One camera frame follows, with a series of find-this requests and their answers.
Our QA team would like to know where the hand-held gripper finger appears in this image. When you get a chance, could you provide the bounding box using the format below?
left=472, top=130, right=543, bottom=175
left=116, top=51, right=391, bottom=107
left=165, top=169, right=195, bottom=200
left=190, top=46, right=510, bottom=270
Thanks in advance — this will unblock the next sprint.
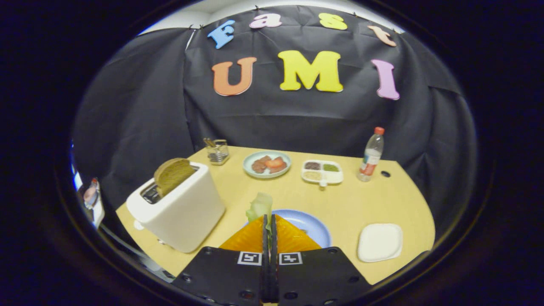
left=271, top=214, right=372, bottom=306
left=172, top=214, right=271, bottom=306

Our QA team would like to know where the green lettuce leaf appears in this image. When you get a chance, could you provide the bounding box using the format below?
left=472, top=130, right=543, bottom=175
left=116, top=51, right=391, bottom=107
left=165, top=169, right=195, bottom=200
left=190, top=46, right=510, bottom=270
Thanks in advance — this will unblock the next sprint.
left=246, top=193, right=273, bottom=232

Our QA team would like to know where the brown toast slice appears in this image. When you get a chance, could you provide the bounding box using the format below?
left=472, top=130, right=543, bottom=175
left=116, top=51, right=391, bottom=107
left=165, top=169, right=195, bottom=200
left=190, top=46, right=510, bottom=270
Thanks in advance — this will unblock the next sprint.
left=153, top=158, right=197, bottom=197

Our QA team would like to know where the blue round plate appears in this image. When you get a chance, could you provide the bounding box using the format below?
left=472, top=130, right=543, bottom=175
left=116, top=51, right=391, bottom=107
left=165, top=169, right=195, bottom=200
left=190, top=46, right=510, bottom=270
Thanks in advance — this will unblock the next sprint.
left=243, top=209, right=332, bottom=248

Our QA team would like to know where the white toaster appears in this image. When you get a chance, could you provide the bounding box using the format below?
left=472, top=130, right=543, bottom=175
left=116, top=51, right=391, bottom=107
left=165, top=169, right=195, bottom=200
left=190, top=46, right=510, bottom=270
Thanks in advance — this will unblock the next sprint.
left=126, top=161, right=226, bottom=254

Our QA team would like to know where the white square plate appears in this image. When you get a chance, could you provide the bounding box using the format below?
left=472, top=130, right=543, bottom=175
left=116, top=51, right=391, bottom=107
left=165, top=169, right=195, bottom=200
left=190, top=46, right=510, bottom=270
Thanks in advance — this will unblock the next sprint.
left=357, top=223, right=403, bottom=263

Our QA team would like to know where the pale green round plate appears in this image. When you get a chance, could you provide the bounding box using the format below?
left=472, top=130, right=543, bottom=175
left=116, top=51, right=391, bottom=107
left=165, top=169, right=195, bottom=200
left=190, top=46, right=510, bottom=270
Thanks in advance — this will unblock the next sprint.
left=243, top=151, right=292, bottom=179

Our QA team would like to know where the white divided condiment dish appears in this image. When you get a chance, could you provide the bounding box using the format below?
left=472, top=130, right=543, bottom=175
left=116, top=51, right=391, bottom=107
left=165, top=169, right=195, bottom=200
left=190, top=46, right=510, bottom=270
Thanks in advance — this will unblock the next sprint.
left=301, top=159, right=344, bottom=187

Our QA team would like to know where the clear bottle with red cap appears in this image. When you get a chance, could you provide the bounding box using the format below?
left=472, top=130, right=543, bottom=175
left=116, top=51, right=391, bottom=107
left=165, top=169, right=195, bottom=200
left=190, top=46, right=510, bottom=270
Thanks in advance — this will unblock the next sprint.
left=357, top=127, right=385, bottom=182

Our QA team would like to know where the black backdrop cloth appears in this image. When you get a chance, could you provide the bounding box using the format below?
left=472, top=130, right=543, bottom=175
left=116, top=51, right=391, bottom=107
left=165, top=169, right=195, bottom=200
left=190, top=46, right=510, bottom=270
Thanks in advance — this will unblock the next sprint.
left=70, top=5, right=476, bottom=238

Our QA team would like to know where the white object beside table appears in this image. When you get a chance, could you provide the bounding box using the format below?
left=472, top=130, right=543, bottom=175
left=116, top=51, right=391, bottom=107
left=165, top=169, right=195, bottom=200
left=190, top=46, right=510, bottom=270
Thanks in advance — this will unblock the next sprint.
left=82, top=178, right=105, bottom=229

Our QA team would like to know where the metal wire holder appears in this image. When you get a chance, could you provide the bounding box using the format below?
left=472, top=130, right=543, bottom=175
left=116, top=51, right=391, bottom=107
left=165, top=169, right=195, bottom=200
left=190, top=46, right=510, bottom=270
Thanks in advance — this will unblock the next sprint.
left=203, top=137, right=230, bottom=165

